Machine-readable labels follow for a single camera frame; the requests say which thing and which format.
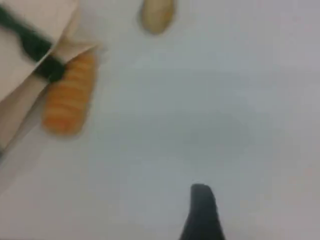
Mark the beige potato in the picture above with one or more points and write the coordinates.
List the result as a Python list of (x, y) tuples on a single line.
[(157, 15)]

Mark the ridged golden bread loaf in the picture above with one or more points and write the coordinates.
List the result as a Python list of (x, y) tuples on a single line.
[(70, 100)]

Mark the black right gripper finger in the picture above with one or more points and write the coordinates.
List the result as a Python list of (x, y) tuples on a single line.
[(202, 220)]

